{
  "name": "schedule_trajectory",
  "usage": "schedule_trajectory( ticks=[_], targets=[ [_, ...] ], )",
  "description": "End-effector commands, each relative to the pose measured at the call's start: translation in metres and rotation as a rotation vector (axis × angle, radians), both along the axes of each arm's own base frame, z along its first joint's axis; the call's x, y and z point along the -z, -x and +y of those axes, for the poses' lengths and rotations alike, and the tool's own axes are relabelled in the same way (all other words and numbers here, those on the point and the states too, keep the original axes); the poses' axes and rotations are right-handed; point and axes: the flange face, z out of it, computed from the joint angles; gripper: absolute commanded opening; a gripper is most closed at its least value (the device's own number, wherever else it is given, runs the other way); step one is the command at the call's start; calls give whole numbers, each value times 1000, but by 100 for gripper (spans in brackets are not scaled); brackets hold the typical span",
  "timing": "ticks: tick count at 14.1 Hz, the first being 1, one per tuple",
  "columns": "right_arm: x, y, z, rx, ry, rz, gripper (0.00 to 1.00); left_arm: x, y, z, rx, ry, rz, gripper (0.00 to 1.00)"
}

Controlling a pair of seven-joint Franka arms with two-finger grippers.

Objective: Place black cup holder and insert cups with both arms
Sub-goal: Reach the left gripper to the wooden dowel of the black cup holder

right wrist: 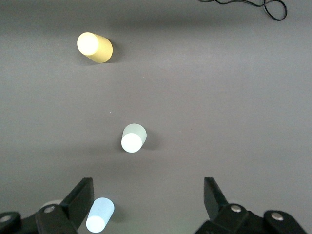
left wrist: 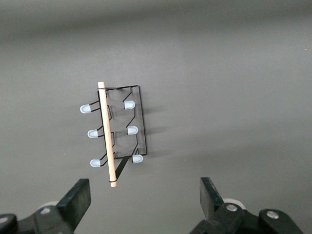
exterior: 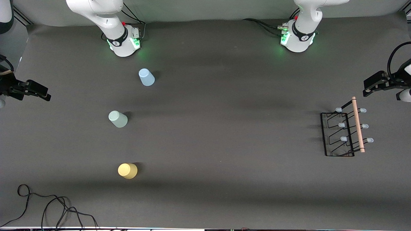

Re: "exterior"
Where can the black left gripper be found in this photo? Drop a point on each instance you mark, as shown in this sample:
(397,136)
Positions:
(395,80)

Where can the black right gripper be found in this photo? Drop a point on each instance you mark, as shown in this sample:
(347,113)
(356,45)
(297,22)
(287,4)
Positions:
(7,86)

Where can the pale green plastic cup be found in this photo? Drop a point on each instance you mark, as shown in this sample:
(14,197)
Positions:
(118,119)

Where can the yellow plastic cup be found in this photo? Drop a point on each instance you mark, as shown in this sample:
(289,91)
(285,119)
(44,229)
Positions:
(127,170)

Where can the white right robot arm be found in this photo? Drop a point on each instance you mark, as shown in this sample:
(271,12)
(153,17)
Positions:
(109,19)

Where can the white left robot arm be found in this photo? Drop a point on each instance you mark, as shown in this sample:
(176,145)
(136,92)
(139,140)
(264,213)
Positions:
(303,32)

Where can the light blue plastic cup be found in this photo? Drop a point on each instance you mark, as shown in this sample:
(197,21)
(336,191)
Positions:
(146,77)

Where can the grey table mat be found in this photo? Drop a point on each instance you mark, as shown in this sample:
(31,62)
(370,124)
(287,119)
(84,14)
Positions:
(224,176)

